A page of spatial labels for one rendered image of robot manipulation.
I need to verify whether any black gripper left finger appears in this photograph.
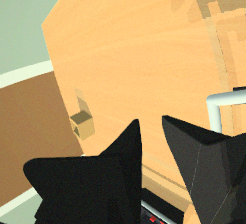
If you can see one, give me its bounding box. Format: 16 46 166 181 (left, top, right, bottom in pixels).
23 118 143 224

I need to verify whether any black plastic tray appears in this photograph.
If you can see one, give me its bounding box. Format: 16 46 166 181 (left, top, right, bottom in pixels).
140 187 184 224

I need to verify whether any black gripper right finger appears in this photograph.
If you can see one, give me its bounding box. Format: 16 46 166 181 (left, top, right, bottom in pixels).
162 114 246 224

